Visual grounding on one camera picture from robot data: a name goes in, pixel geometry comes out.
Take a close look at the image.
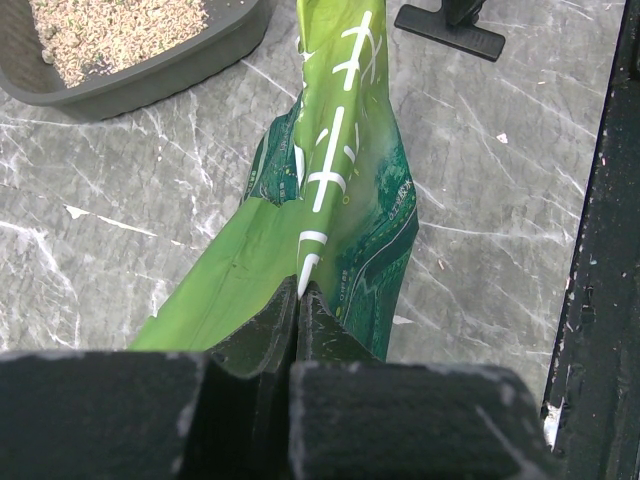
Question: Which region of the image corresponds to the black base bar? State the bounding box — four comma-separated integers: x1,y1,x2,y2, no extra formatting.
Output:
543,1,639,479

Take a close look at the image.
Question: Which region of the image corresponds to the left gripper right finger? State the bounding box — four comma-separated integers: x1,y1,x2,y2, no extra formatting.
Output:
288,285,555,479

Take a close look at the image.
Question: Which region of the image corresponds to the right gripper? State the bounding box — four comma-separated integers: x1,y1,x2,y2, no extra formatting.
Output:
442,0,485,25

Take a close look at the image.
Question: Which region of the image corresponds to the green litter bag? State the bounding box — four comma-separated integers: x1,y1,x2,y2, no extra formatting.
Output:
132,1,418,358

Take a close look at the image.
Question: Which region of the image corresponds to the grey litter box tray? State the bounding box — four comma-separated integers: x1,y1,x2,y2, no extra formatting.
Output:
1,1,271,121

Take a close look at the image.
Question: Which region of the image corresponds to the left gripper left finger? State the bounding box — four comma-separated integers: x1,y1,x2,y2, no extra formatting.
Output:
1,277,298,479

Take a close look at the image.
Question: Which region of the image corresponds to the black T-shaped part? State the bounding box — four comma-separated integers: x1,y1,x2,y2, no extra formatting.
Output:
394,0,506,62

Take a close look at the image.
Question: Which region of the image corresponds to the litter granules pile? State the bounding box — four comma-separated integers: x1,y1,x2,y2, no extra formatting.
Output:
30,0,209,87

